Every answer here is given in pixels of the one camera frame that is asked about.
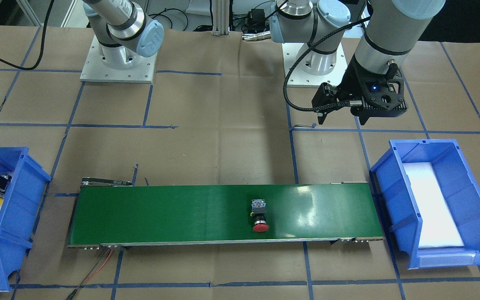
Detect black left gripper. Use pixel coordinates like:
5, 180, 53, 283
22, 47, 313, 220
312, 57, 408, 126

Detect red push button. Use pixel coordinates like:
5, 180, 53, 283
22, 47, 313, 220
250, 199, 269, 233

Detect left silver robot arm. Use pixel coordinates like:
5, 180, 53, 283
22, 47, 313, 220
268, 0, 445, 125

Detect blue bin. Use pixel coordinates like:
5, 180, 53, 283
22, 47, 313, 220
371, 139, 480, 269
0, 147, 51, 292

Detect green conveyor belt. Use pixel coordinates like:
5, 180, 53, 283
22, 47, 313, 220
67, 183, 383, 248

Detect black power adapter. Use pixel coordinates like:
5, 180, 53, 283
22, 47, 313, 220
245, 8, 265, 28

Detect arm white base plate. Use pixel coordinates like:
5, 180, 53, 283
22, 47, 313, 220
80, 36, 158, 84
282, 42, 348, 88

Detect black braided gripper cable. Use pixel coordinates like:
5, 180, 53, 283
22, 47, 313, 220
283, 17, 372, 112
0, 0, 55, 70

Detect black braided right gripper cable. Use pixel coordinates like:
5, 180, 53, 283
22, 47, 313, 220
0, 0, 55, 70

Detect red black conveyor wires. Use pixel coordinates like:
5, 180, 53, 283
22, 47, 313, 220
66, 247, 115, 300

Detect aluminium frame post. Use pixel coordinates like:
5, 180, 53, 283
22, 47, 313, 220
210, 0, 233, 37

